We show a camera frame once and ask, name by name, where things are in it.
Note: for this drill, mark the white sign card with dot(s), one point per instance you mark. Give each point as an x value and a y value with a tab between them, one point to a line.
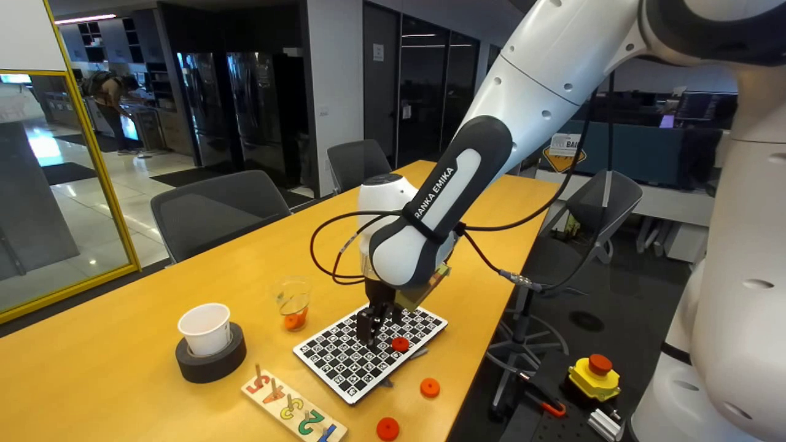
566	149

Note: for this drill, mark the yellow emergency stop button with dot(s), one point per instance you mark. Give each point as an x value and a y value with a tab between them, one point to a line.
594	381

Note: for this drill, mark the white paper cup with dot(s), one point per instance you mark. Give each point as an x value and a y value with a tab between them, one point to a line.
201	327

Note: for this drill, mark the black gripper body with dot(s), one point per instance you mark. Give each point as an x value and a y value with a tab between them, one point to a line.
384	296

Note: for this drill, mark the orange black bar clamp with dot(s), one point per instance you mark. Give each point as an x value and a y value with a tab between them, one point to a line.
544	404

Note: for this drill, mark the small grey metal box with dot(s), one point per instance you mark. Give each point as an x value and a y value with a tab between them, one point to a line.
608	425

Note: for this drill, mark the grey office chair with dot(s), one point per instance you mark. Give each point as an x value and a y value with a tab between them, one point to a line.
356	164
216	210

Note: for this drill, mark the black white checkerboard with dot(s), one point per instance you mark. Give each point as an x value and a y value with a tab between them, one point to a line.
345	359

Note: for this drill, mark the wooden number puzzle board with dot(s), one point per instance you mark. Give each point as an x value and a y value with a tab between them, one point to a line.
286	407

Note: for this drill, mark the clear plastic cup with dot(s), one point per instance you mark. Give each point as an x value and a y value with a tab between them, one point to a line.
292	296

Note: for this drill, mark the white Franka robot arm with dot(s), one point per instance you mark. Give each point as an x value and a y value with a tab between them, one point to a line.
556	66

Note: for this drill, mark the tan wrist camera mount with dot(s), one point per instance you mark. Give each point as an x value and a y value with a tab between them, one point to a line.
426	285

